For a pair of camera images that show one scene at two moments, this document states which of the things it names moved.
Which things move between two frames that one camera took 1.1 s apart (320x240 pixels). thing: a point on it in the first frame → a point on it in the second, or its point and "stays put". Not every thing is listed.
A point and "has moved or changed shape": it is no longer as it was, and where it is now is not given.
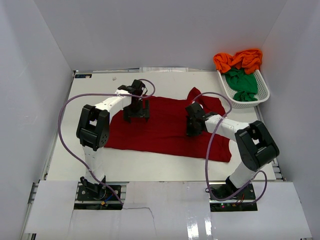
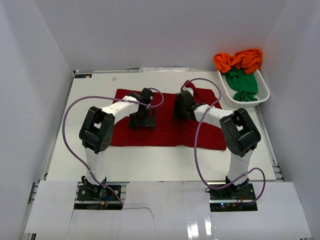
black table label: x=82 y=76 stays put
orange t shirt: x=249 y=60 stays put
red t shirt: x=164 y=132 has moved or changed shape
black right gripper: x=189 y=132 → x=177 y=113
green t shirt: x=244 y=84 stays put
